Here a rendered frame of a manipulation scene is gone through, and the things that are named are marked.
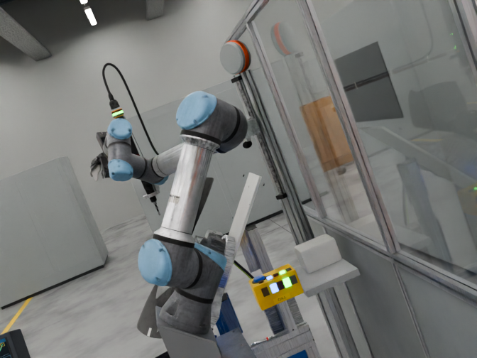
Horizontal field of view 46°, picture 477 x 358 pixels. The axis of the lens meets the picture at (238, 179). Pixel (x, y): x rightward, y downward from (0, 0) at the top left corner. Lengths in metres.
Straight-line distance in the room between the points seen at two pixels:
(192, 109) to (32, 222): 8.21
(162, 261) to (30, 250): 8.29
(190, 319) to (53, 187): 8.01
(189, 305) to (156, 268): 0.18
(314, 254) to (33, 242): 7.55
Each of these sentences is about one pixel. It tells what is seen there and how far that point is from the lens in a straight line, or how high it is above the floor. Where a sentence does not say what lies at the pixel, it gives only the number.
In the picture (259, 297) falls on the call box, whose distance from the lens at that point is 1.96.
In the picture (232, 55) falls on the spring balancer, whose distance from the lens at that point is 2.68.
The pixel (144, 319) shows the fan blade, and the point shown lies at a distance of 2.43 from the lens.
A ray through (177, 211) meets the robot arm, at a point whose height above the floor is 1.46.
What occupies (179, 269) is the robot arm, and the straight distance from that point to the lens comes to 1.51.
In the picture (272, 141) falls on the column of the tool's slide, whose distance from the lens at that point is 2.69.
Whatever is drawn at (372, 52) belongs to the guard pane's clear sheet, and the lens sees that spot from 1.56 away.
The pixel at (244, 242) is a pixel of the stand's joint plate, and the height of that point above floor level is 1.09.
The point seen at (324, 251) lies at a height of 0.93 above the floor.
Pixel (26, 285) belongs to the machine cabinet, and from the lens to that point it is 9.86.
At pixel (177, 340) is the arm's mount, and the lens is 1.61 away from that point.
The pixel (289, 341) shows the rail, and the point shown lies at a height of 0.83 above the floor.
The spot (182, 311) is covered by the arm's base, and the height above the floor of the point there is 1.19.
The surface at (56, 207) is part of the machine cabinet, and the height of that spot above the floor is 1.22.
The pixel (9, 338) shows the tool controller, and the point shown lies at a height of 1.23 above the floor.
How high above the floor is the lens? 1.66
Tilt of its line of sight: 7 degrees down
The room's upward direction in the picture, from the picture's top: 21 degrees counter-clockwise
